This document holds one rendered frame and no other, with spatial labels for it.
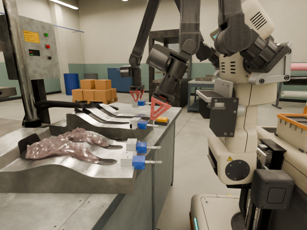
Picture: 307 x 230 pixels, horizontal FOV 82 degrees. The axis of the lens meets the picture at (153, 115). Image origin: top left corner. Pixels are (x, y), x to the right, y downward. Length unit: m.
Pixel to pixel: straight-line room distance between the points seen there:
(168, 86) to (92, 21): 9.30
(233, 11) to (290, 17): 6.96
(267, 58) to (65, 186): 0.69
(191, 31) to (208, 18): 6.94
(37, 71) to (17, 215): 1.09
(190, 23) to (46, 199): 0.64
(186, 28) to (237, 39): 0.14
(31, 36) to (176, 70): 1.16
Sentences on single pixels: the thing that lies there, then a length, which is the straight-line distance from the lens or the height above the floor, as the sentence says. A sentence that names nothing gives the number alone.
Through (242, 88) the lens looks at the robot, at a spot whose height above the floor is 1.07.
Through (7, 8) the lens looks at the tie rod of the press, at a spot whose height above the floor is 1.46.
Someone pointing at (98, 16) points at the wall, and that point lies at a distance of 9.59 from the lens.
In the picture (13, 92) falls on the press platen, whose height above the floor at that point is 1.01.
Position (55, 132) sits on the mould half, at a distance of 1.07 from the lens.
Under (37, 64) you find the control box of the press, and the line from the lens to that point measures 1.52.
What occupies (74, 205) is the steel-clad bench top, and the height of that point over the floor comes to 0.80.
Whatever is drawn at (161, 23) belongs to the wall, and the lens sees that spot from 7.95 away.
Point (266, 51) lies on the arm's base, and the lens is 0.62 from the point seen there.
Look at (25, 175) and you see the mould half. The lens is 0.64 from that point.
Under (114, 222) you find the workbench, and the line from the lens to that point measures 0.74.
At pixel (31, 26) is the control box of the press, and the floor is 1.42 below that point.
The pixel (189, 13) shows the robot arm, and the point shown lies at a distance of 0.59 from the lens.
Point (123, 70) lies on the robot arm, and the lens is 1.13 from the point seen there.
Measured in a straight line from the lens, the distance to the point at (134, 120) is 0.82.
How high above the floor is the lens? 1.16
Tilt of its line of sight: 15 degrees down
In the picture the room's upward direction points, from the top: straight up
